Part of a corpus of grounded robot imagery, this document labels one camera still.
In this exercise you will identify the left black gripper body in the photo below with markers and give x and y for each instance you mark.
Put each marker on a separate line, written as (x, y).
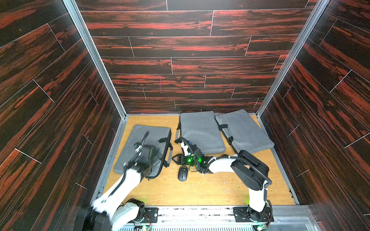
(154, 159)

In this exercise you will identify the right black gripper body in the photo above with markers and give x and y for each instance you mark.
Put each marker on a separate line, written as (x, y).
(185, 157)

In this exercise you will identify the grey laptop bag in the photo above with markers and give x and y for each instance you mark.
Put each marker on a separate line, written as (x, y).
(243, 133)
(142, 135)
(200, 129)

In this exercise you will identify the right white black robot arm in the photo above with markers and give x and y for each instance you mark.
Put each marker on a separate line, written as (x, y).
(251, 171)

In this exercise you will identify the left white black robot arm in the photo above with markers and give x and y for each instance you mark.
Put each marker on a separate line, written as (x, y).
(106, 212)

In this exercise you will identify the left black computer mouse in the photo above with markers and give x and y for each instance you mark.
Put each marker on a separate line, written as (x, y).
(183, 173)

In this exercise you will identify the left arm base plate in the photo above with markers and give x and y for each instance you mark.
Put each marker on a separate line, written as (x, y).
(149, 216)

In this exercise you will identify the aluminium front rail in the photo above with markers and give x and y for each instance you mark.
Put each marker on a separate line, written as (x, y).
(221, 218)

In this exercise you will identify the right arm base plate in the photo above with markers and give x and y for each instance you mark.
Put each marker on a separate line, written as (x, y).
(247, 214)

